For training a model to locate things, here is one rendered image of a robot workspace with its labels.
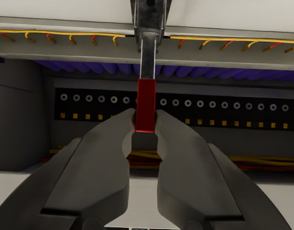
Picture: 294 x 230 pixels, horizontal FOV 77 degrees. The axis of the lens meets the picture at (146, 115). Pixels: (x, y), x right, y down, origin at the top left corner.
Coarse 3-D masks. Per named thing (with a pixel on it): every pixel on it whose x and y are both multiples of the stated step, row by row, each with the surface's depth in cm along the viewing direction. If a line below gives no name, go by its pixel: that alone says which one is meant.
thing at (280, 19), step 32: (0, 0) 13; (32, 0) 13; (64, 0) 13; (96, 0) 13; (128, 0) 13; (192, 0) 12; (224, 0) 12; (256, 0) 12; (288, 0) 12; (288, 32) 16; (0, 64) 22; (32, 64) 29; (256, 96) 30; (288, 96) 30
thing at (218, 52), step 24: (0, 48) 18; (24, 48) 18; (48, 48) 18; (72, 48) 18; (96, 48) 18; (120, 48) 18; (168, 48) 18; (192, 48) 18; (216, 48) 18; (240, 48) 18; (264, 48) 18; (288, 48) 18
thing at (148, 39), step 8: (144, 32) 13; (152, 32) 13; (144, 40) 13; (152, 40) 13; (144, 48) 13; (152, 48) 13; (144, 56) 13; (152, 56) 13; (144, 64) 13; (152, 64) 13; (144, 72) 13; (152, 72) 13; (144, 80) 12; (152, 80) 12; (144, 88) 12; (152, 88) 12; (144, 96) 12; (152, 96) 12; (144, 104) 12; (152, 104) 12; (136, 112) 12; (144, 112) 12; (152, 112) 12; (136, 120) 12; (144, 120) 12; (152, 120) 12; (136, 128) 12; (144, 128) 12; (152, 128) 12
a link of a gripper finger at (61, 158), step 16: (48, 160) 8; (64, 160) 8; (32, 176) 7; (48, 176) 7; (16, 192) 6; (32, 192) 6; (48, 192) 6; (0, 208) 6; (16, 208) 6; (32, 208) 6; (0, 224) 5; (16, 224) 6; (32, 224) 6; (48, 224) 6; (64, 224) 6; (80, 224) 6
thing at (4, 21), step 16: (0, 16) 16; (112, 32) 16; (128, 32) 16; (176, 32) 16; (192, 32) 16; (208, 32) 16; (224, 32) 16; (240, 32) 16; (256, 32) 16; (272, 32) 16
